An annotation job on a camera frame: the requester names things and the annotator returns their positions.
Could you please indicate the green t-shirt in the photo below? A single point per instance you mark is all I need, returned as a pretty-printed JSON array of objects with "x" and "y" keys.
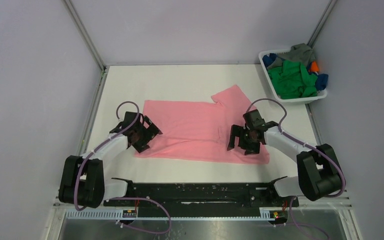
[{"x": 291, "y": 80}]

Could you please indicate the orange garment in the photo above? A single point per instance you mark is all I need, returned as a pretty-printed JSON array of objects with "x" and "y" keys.
[{"x": 313, "y": 67}]

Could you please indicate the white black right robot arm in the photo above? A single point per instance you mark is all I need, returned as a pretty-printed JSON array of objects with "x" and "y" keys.
[{"x": 318, "y": 171}]

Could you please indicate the grey t-shirt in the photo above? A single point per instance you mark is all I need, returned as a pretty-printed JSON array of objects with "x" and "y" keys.
[{"x": 301, "y": 53}]

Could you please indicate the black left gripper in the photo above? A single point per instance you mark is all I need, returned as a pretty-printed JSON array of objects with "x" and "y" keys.
[{"x": 141, "y": 145}]

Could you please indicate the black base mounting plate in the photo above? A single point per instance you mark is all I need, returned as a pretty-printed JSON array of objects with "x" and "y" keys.
[{"x": 200, "y": 200}]

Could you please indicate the pink t-shirt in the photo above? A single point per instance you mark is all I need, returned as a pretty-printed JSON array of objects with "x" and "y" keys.
[{"x": 200, "y": 131}]

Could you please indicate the white laundry basket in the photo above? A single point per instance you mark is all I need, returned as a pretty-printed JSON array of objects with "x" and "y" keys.
[{"x": 268, "y": 59}]

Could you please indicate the white slotted cable duct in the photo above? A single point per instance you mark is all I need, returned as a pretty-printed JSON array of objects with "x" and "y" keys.
[{"x": 127, "y": 215}]

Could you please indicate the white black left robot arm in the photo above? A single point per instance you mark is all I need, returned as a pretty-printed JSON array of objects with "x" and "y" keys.
[{"x": 83, "y": 180}]

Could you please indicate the aluminium frame rails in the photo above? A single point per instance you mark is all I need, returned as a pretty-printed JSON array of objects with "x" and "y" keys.
[{"x": 72, "y": 76}]

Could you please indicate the blue garment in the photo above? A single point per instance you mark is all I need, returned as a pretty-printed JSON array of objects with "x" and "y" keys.
[{"x": 321, "y": 82}]

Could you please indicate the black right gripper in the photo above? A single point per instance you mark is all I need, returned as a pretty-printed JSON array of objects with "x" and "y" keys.
[{"x": 236, "y": 130}]

